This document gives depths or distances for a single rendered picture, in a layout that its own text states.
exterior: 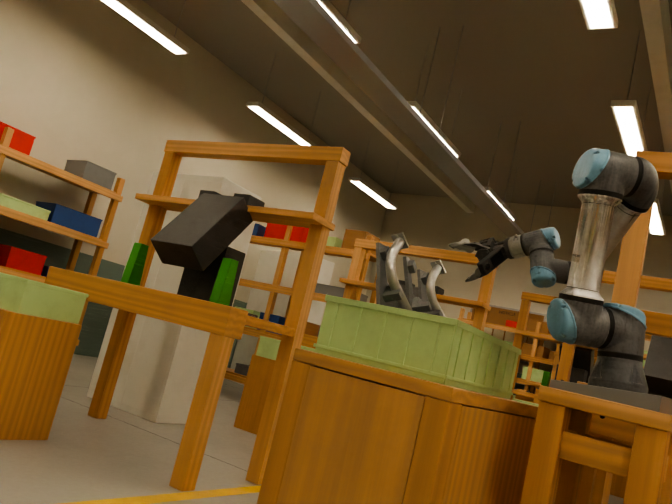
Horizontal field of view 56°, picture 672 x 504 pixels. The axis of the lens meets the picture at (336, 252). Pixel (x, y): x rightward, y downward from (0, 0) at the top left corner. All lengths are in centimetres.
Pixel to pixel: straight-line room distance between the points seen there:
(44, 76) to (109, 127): 102
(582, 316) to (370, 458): 67
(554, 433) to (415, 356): 41
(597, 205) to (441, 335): 55
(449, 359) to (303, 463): 50
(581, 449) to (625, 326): 35
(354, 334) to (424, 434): 36
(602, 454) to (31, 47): 741
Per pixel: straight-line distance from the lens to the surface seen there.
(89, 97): 859
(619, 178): 188
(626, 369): 189
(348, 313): 182
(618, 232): 204
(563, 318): 182
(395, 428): 167
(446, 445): 163
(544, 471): 183
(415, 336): 172
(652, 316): 295
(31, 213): 753
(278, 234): 819
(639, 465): 178
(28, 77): 816
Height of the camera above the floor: 80
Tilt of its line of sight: 9 degrees up
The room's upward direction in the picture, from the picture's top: 14 degrees clockwise
